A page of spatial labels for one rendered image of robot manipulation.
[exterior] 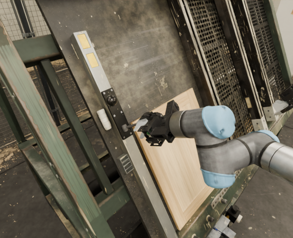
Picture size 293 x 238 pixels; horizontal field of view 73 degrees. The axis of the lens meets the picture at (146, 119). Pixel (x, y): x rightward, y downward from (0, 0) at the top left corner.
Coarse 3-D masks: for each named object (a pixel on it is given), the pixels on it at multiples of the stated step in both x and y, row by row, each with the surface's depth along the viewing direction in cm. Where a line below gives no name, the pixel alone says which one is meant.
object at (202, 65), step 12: (168, 0) 103; (180, 0) 99; (180, 12) 101; (180, 24) 104; (192, 24) 103; (180, 36) 107; (192, 36) 103; (192, 48) 105; (192, 60) 108; (204, 60) 107; (204, 72) 106; (204, 84) 109; (204, 96) 112; (216, 96) 111
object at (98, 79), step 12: (72, 36) 70; (84, 60) 71; (96, 72) 73; (96, 84) 72; (108, 84) 75; (120, 144) 80; (132, 144) 79; (132, 156) 79; (144, 168) 82; (144, 180) 81; (144, 192) 83; (156, 192) 85; (156, 204) 84; (156, 216) 85; (168, 216) 88; (168, 228) 87
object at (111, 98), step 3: (108, 96) 63; (111, 96) 63; (114, 96) 63; (108, 99) 62; (111, 99) 62; (114, 99) 63; (108, 102) 63; (111, 102) 62; (114, 102) 63; (111, 105) 63; (114, 105) 64
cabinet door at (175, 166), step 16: (176, 96) 101; (192, 96) 107; (160, 112) 92; (144, 144) 85; (176, 144) 97; (192, 144) 104; (160, 160) 90; (176, 160) 97; (192, 160) 103; (160, 176) 89; (176, 176) 96; (192, 176) 102; (176, 192) 95; (192, 192) 101; (208, 192) 108; (176, 208) 94; (192, 208) 100; (176, 224) 94
